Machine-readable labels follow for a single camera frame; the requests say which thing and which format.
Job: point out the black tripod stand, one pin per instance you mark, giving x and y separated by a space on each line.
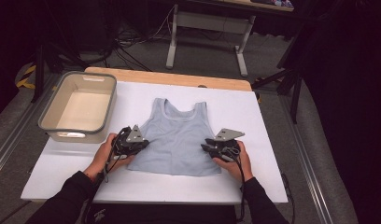
296 90
40 71

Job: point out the beige plastic bin grey rim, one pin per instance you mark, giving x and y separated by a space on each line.
81 109

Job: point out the yellow black floor tape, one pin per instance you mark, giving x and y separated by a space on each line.
25 79

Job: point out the aluminium floor rail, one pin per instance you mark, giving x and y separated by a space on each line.
307 161
14 140

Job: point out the person's right hand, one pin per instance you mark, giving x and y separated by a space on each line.
241 165

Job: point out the wooden desk with grey frame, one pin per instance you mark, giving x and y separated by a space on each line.
210 23

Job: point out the person's dark clothing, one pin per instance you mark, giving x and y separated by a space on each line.
163 215

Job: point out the light blue tank top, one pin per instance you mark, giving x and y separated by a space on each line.
176 140

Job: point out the person's left hand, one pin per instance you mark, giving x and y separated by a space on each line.
101 158

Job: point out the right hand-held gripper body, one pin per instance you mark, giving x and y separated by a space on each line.
229 146

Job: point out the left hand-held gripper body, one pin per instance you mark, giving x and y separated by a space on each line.
129 141

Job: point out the dark curtain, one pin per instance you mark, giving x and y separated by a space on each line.
350 93

